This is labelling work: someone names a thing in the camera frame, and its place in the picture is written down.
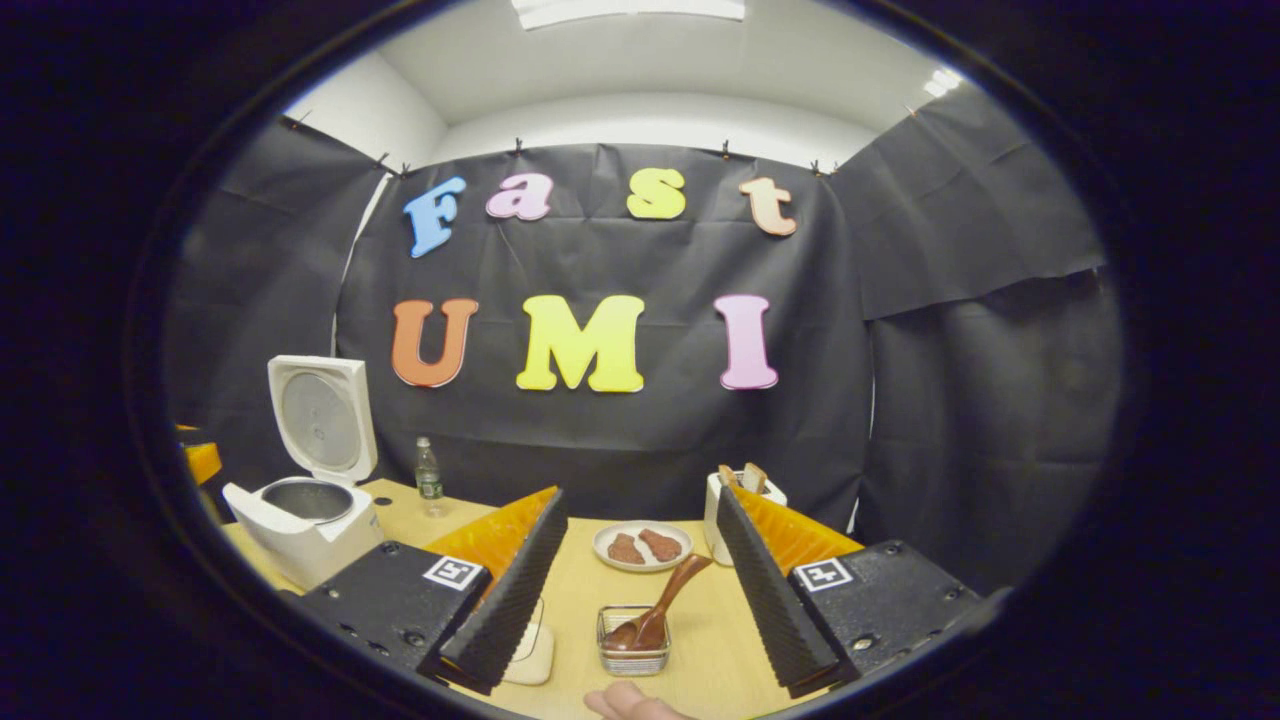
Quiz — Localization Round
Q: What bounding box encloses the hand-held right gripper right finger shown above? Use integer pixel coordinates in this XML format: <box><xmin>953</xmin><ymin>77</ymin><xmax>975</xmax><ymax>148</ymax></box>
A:
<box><xmin>716</xmin><ymin>484</ymin><xmax>986</xmax><ymax>699</ymax></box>

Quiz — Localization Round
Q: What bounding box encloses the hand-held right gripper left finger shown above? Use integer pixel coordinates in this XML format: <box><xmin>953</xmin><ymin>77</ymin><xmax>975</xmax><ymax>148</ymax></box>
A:
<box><xmin>300</xmin><ymin>487</ymin><xmax>569</xmax><ymax>696</ymax></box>

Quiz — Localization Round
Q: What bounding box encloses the clear plastic rice box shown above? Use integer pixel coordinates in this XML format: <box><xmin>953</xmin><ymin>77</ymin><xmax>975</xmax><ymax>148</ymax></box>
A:
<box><xmin>500</xmin><ymin>597</ymin><xmax>556</xmax><ymax>687</ymax></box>

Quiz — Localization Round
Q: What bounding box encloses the brown wooden spoon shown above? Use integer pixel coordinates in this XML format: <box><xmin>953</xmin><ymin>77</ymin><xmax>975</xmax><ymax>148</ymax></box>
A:
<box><xmin>603</xmin><ymin>555</ymin><xmax>714</xmax><ymax>651</ymax></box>

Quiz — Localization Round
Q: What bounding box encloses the metal wire chopstick holder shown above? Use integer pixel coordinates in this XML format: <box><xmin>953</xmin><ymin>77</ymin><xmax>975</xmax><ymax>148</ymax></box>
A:
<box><xmin>597</xmin><ymin>604</ymin><xmax>672</xmax><ymax>677</ymax></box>

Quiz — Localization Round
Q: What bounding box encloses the white rice cooker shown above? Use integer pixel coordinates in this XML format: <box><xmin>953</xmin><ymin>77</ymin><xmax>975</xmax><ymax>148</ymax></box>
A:
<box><xmin>222</xmin><ymin>355</ymin><xmax>386</xmax><ymax>591</ymax></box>

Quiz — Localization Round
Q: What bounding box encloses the white toaster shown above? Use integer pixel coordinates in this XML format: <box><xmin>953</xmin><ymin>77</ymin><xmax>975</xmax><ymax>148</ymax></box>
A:
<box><xmin>704</xmin><ymin>470</ymin><xmax>788</xmax><ymax>567</ymax></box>

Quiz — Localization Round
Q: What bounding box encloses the white round plate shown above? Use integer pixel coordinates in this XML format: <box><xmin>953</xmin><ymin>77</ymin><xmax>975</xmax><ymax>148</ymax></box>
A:
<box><xmin>593</xmin><ymin>520</ymin><xmax>694</xmax><ymax>573</ymax></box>

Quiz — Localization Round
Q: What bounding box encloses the clear plastic water bottle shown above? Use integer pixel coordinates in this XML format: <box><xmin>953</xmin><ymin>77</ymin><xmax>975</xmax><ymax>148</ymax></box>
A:
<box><xmin>415</xmin><ymin>436</ymin><xmax>444</xmax><ymax>518</ymax></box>

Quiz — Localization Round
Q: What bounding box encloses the black backdrop cloth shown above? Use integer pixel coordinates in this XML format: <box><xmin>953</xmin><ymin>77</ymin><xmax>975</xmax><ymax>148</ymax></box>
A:
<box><xmin>165</xmin><ymin>85</ymin><xmax>1126</xmax><ymax>596</ymax></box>

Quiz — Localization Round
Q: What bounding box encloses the long ceiling lamp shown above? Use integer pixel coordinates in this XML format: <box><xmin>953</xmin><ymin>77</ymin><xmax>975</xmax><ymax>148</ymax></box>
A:
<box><xmin>512</xmin><ymin>0</ymin><xmax>746</xmax><ymax>31</ymax></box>

